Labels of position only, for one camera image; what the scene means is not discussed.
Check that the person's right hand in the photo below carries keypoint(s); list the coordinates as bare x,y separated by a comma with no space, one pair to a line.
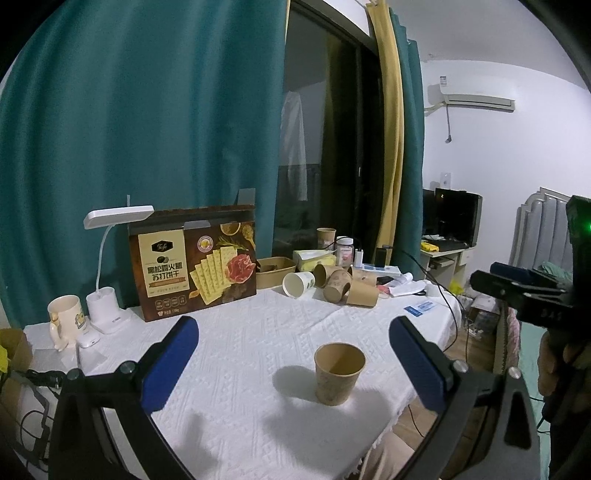
551,369

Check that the dark glass window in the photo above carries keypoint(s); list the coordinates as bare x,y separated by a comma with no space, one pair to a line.
341,138

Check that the white paper cup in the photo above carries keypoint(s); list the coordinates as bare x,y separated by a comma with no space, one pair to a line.
300,282

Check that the narrow teal curtain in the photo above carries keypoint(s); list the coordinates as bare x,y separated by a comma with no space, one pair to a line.
411,138

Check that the cream ceramic mug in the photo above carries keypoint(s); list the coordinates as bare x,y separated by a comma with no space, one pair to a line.
67,318

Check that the cardboard box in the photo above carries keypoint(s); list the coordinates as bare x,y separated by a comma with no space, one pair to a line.
14,355

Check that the small white device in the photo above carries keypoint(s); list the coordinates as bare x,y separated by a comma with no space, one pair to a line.
87,340

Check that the brown paper cup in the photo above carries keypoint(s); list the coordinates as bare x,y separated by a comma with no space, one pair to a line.
364,276
338,287
328,275
363,294
326,238
338,376

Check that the yellow object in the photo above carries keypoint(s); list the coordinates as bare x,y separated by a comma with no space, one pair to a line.
429,247

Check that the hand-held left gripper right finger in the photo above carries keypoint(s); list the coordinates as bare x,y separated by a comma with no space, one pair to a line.
414,364

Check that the wide teal curtain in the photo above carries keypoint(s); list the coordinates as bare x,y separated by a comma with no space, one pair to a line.
138,115

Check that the kraft paper food container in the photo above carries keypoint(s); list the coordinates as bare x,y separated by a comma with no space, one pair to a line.
274,274

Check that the white papers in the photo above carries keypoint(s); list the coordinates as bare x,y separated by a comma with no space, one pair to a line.
406,284

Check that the white textured tablecloth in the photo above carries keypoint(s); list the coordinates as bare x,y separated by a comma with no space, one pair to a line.
240,332

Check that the white air conditioner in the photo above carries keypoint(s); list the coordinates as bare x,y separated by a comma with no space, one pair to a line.
475,99

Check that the brown cracker box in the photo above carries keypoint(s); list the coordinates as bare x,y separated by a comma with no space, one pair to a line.
194,272

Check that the green tissue box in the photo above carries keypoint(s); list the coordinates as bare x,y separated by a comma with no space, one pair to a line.
311,259

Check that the yellow curtain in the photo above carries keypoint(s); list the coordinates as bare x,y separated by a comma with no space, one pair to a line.
388,115

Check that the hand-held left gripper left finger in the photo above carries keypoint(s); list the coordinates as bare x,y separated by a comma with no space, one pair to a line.
171,357

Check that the white computer desk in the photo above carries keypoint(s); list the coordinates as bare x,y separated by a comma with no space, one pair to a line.
450,258

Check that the blue card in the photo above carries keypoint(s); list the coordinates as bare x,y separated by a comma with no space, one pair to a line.
421,309

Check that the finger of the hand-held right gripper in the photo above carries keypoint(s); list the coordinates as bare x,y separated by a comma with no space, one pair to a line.
521,302
526,273

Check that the white desk lamp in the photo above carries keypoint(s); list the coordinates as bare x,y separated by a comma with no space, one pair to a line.
105,307

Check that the white charger plug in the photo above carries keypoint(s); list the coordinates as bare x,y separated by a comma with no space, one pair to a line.
359,257

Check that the black monitor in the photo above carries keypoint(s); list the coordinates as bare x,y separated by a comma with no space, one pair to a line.
455,214

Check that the clear jar with white lid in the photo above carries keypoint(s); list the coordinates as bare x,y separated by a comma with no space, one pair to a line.
344,251

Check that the grey padded headboard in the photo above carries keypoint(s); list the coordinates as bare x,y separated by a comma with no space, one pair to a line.
535,230

